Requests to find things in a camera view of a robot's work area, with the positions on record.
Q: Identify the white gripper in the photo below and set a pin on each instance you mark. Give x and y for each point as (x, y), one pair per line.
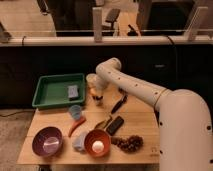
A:
(101, 85)

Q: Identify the apple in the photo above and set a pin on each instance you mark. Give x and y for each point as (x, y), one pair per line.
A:
(92, 91)

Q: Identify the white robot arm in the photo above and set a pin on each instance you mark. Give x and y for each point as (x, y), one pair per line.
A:
(185, 124)

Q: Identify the metal cup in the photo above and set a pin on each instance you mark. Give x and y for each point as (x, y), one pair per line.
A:
(75, 111)

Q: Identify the blue sponge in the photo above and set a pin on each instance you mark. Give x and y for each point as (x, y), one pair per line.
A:
(73, 92)

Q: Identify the orange carrot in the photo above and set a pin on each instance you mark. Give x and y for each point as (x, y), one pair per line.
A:
(76, 124)

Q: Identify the black rectangular block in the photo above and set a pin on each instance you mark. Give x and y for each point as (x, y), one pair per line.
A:
(115, 125)

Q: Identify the green plastic tray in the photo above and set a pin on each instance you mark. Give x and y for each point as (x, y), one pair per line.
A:
(52, 91)

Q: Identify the orange bowl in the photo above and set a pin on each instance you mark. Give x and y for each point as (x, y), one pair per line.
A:
(97, 135)

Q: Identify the white egg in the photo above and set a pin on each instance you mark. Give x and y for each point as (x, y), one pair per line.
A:
(97, 146)

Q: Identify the light blue cloth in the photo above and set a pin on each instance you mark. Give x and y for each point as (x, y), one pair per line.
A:
(78, 143)

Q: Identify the dark grapes bunch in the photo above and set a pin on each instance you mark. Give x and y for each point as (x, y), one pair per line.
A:
(128, 145)

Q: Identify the purple bowl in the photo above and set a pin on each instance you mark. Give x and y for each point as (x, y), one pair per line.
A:
(47, 141)

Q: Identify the white horizontal rail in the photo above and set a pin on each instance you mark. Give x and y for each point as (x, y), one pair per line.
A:
(106, 41)

